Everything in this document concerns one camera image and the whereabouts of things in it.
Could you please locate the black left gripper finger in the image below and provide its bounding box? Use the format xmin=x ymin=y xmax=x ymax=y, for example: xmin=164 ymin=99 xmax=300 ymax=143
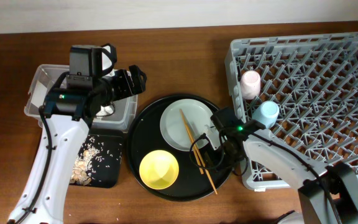
xmin=129 ymin=65 xmax=145 ymax=78
xmin=134 ymin=74 xmax=147 ymax=93

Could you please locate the wooden chopstick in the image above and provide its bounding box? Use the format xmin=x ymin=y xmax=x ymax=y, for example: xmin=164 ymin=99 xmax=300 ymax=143
xmin=194 ymin=145 xmax=218 ymax=194
xmin=179 ymin=109 xmax=201 ymax=166

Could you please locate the blue cup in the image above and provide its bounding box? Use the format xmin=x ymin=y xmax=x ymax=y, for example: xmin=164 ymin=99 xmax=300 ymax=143
xmin=252 ymin=101 xmax=280 ymax=129

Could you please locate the food scraps pile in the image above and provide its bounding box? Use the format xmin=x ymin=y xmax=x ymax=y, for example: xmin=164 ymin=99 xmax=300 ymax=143
xmin=69 ymin=136 xmax=121 ymax=187

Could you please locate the pink cup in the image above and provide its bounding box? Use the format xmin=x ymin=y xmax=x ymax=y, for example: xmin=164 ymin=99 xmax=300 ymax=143
xmin=240 ymin=70 xmax=261 ymax=100

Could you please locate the yellow bowl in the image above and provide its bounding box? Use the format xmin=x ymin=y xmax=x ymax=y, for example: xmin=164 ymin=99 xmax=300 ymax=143
xmin=139 ymin=150 xmax=179 ymax=190

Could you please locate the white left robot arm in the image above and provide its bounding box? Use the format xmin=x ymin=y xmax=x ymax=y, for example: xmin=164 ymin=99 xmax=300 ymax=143
xmin=7 ymin=65 xmax=147 ymax=223

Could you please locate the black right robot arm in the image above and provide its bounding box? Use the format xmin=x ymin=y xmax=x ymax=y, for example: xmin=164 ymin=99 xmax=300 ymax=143
xmin=211 ymin=101 xmax=358 ymax=223

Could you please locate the grey dishwasher rack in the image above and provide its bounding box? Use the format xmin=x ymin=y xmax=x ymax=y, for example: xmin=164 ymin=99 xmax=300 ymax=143
xmin=224 ymin=32 xmax=358 ymax=178

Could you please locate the clear plastic bin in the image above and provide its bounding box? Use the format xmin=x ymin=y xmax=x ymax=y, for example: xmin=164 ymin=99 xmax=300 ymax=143
xmin=24 ymin=64 xmax=137 ymax=132

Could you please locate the round black tray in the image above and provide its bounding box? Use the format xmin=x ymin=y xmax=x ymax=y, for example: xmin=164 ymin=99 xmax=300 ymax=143
xmin=126 ymin=94 xmax=219 ymax=202

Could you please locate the grey plate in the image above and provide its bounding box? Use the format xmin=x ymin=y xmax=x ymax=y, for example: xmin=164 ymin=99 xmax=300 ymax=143
xmin=160 ymin=99 xmax=220 ymax=152

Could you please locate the black square tray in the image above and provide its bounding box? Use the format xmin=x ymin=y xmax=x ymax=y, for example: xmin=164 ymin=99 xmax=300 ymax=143
xmin=68 ymin=129 xmax=124 ymax=189

